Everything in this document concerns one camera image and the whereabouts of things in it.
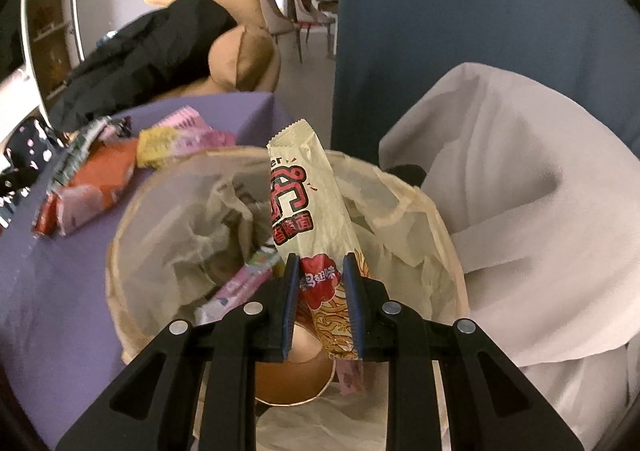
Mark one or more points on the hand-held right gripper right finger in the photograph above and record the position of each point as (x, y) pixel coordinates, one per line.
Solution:
(352, 306)

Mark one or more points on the red orange cardboard box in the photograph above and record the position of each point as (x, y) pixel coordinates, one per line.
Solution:
(105, 171)

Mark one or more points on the red cylindrical can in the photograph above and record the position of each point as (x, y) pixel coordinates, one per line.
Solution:
(295, 376)

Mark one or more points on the red snack wrapper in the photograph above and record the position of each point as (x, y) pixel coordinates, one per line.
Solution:
(47, 216)

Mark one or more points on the cream noodle snack packet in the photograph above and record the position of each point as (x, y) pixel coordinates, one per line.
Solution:
(305, 211)

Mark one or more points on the yellow snack packet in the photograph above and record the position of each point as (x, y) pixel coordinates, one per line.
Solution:
(157, 146)

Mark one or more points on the black jacket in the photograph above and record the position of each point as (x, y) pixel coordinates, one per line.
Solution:
(140, 51)

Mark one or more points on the grey dining chair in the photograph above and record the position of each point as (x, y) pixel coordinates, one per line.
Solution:
(310, 13)
(275, 11)

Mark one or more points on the trash bin with beige bag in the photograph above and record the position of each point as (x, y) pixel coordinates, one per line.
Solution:
(170, 211)

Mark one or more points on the blue partition screen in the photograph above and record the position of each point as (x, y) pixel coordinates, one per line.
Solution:
(450, 6)

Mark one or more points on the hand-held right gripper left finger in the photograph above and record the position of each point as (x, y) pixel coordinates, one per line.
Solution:
(290, 311)

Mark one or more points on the dark printed bag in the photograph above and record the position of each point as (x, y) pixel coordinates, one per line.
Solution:
(25, 146)

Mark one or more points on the pale pink snack packet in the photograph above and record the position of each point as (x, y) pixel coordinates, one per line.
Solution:
(85, 211)

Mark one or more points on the tan sofa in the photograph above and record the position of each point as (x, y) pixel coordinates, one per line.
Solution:
(240, 61)

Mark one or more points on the long pink wrapper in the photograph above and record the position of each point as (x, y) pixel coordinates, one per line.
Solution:
(235, 286)

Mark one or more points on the dark green snack wrapper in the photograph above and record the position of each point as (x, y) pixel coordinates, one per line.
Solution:
(85, 141)

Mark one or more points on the pink purple snack packet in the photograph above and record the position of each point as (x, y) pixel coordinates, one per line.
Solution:
(200, 136)

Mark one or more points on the white shelf unit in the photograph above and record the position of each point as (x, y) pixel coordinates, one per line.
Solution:
(50, 31)

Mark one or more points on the purple tablecloth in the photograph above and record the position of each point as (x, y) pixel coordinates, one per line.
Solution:
(60, 306)

